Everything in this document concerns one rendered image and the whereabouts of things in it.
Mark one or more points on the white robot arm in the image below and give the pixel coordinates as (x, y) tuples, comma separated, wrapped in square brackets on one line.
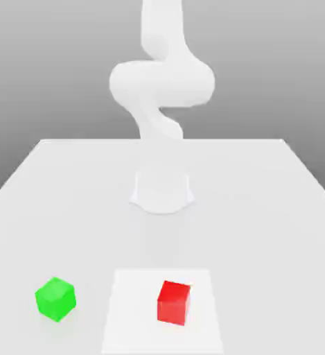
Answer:
[(162, 83)]

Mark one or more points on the small green cube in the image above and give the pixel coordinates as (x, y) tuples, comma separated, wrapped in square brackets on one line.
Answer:
[(55, 299)]

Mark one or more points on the small red cube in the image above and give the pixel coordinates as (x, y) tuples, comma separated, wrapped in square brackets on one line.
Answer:
[(173, 303)]

